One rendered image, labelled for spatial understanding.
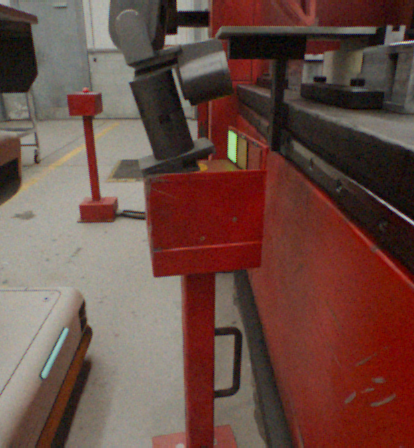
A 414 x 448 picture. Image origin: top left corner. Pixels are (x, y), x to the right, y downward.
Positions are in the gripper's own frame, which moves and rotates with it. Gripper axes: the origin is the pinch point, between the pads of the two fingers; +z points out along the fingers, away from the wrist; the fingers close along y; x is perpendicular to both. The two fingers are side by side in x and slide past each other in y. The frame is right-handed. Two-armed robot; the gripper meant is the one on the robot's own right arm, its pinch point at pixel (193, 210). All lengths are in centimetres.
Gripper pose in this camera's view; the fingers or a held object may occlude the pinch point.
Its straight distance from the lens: 56.7
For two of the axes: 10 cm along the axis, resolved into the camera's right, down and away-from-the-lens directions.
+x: -2.1, -3.8, 9.0
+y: 9.4, -3.3, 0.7
